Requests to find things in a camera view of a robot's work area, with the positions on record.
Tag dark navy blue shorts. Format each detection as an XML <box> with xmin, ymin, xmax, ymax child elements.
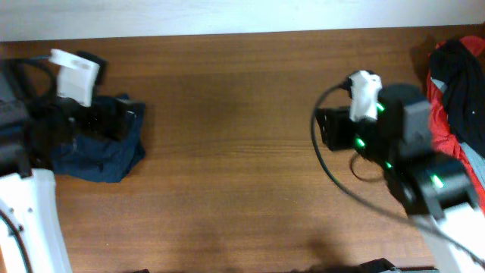
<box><xmin>52</xmin><ymin>94</ymin><xmax>146</xmax><ymax>183</ymax></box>

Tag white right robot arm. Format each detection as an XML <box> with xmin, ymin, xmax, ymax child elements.
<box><xmin>310</xmin><ymin>83</ymin><xmax>484</xmax><ymax>272</ymax></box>

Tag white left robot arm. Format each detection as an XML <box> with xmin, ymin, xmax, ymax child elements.
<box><xmin>1</xmin><ymin>52</ymin><xmax>146</xmax><ymax>272</ymax></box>

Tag red mesh shirt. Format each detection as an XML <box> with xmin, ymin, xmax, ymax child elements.
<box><xmin>427</xmin><ymin>36</ymin><xmax>484</xmax><ymax>209</ymax></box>

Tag black garment on pile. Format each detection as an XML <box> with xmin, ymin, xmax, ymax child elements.
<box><xmin>430</xmin><ymin>39</ymin><xmax>484</xmax><ymax>156</ymax></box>

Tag light grey garment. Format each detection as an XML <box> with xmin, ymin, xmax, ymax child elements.
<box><xmin>427</xmin><ymin>77</ymin><xmax>484</xmax><ymax>194</ymax></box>

